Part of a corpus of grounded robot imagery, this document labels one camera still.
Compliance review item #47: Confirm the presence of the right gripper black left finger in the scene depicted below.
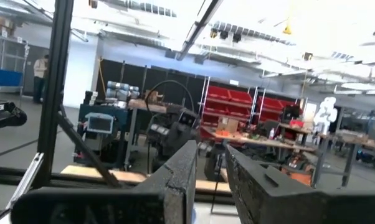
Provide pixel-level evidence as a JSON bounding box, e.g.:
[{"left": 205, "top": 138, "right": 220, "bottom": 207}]
[{"left": 10, "top": 139, "right": 198, "bottom": 224}]

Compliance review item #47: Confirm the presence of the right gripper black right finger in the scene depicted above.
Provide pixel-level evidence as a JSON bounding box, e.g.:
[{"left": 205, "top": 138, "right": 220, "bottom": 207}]
[{"left": 224, "top": 144, "right": 375, "bottom": 224}]

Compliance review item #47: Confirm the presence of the red bin shelf rack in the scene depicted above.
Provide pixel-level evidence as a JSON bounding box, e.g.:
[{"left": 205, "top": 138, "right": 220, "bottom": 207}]
[
  {"left": 198, "top": 77, "right": 257, "bottom": 127},
  {"left": 254, "top": 88, "right": 303, "bottom": 124}
]

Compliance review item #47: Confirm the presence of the cardboard box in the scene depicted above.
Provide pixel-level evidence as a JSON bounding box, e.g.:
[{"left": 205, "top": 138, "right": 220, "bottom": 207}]
[{"left": 216, "top": 116, "right": 240, "bottom": 134}]

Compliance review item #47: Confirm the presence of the wooden top workbench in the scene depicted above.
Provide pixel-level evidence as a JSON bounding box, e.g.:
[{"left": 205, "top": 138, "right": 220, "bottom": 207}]
[{"left": 125, "top": 98, "right": 176, "bottom": 170}]

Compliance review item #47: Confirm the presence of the wooden table base board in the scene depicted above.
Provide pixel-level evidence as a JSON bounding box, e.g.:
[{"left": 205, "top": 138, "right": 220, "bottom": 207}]
[{"left": 60, "top": 164, "right": 232, "bottom": 194}]

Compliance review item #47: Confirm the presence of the long cluttered workbench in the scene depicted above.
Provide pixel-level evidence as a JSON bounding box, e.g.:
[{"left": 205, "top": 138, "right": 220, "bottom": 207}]
[{"left": 202, "top": 125, "right": 318, "bottom": 162}]

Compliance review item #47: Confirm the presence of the dark blue machine cart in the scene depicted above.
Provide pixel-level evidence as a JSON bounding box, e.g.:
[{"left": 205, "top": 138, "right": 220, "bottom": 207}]
[{"left": 74, "top": 103, "right": 130, "bottom": 167}]

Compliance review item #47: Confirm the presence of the black monitor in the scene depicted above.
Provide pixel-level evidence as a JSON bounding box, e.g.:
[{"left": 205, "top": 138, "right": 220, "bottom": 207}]
[{"left": 282, "top": 104, "right": 303, "bottom": 124}]

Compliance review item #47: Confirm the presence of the silver aluminium bar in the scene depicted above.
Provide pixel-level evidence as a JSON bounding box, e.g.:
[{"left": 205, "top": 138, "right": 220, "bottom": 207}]
[{"left": 5, "top": 151, "right": 45, "bottom": 211}]

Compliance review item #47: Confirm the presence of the grey leg work table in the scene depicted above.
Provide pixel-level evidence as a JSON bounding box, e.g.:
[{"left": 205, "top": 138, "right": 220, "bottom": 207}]
[{"left": 311, "top": 129, "right": 375, "bottom": 189}]

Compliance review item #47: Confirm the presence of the black ceiling beam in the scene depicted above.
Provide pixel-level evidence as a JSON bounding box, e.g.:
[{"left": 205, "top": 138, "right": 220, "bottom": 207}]
[{"left": 174, "top": 0, "right": 225, "bottom": 62}]

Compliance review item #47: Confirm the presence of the yellow ceiling reel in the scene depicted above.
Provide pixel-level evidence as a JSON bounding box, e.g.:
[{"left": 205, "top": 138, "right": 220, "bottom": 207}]
[{"left": 282, "top": 17, "right": 293, "bottom": 35}]

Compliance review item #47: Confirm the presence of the standing person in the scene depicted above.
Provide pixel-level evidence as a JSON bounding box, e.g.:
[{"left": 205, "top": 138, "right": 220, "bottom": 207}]
[{"left": 32, "top": 54, "right": 50, "bottom": 105}]

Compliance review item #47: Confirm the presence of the blue storage bin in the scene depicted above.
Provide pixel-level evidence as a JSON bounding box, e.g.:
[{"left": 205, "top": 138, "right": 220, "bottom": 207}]
[{"left": 0, "top": 67, "right": 24, "bottom": 88}]

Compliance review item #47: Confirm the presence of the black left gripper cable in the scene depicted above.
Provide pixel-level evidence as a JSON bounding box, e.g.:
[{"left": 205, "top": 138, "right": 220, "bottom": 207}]
[{"left": 144, "top": 79, "right": 196, "bottom": 126}]

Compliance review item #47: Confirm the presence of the black partition wall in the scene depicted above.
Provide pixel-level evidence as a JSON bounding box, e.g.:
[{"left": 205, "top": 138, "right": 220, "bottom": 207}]
[{"left": 95, "top": 58, "right": 300, "bottom": 105}]

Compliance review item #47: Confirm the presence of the black aluminium table frame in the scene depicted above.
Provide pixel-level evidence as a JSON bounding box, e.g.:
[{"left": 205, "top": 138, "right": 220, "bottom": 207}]
[{"left": 0, "top": 0, "right": 237, "bottom": 215}]

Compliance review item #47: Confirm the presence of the grey metal wire rack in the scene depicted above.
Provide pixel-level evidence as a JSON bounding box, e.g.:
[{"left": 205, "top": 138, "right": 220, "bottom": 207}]
[{"left": 0, "top": 29, "right": 31, "bottom": 97}]

